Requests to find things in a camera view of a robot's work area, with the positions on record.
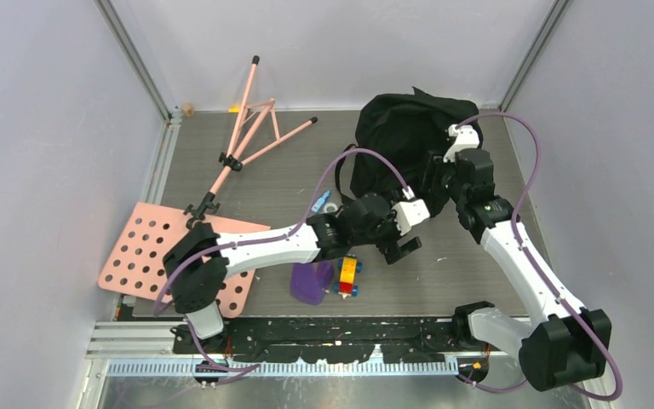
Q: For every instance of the pink tripod stand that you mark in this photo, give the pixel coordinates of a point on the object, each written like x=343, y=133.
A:
x=249, y=119

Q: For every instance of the colourful toy block car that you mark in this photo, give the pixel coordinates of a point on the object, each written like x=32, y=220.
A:
x=348, y=269

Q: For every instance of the clear tape roll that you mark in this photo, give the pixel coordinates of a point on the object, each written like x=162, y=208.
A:
x=330, y=207

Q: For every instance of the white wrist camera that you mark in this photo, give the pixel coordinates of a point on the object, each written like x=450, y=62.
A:
x=460, y=137
x=409, y=214

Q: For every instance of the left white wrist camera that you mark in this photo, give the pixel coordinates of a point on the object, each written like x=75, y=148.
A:
x=409, y=214

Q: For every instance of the blue correction tape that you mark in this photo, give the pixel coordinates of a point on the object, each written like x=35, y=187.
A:
x=320, y=201

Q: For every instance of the purple stapler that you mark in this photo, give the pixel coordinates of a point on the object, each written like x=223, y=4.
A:
x=309, y=282

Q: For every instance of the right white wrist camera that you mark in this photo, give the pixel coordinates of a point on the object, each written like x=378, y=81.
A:
x=460, y=137

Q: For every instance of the pink perforated stand board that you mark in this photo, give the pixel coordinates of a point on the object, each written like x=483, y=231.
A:
x=135, y=267

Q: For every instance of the aluminium frame rail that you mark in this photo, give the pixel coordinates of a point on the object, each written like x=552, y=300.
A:
x=133, y=365

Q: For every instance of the black backpack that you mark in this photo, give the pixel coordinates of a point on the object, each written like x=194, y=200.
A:
x=404, y=129

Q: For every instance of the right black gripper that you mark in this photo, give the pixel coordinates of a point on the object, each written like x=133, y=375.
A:
x=433, y=168

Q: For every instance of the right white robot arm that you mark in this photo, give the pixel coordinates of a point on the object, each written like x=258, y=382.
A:
x=563, y=342

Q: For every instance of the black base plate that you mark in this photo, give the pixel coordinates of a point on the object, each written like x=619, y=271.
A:
x=334, y=340

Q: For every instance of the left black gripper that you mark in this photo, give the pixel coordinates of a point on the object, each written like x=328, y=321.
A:
x=394, y=251

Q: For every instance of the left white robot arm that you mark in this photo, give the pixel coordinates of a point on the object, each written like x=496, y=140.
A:
x=203, y=259

